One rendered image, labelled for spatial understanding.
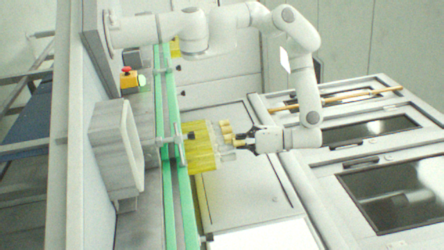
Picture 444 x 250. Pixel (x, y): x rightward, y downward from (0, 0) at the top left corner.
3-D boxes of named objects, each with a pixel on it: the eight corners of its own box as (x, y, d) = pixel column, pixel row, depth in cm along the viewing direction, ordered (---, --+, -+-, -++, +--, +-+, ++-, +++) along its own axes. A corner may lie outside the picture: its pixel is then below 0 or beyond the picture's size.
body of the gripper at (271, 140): (286, 145, 140) (256, 146, 141) (285, 121, 135) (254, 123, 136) (287, 156, 133) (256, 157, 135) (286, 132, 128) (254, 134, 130)
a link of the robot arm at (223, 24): (237, -2, 128) (238, 43, 137) (171, 10, 120) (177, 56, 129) (250, 5, 120) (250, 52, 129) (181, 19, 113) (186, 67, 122)
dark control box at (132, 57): (125, 70, 174) (143, 67, 174) (121, 54, 170) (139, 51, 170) (125, 64, 181) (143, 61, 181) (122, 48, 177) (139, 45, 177)
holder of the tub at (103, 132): (115, 216, 103) (143, 210, 104) (87, 132, 90) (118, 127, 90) (119, 178, 118) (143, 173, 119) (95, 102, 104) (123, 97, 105)
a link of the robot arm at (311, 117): (288, 72, 137) (299, 128, 138) (291, 69, 124) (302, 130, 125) (311, 68, 136) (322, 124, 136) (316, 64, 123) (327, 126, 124)
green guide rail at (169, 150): (161, 161, 125) (184, 157, 125) (161, 159, 124) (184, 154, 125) (155, 25, 275) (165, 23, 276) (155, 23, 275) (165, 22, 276)
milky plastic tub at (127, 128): (112, 201, 100) (143, 196, 101) (88, 132, 89) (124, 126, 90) (116, 164, 115) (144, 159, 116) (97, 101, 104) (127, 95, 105)
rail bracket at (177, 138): (162, 171, 121) (200, 164, 122) (152, 128, 113) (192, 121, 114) (162, 167, 124) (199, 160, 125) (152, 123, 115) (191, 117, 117)
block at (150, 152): (139, 171, 120) (161, 167, 120) (133, 147, 115) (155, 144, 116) (140, 165, 123) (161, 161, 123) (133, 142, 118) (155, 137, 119)
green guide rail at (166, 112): (157, 143, 121) (181, 138, 122) (156, 140, 120) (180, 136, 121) (152, 15, 272) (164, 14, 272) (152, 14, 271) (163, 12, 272)
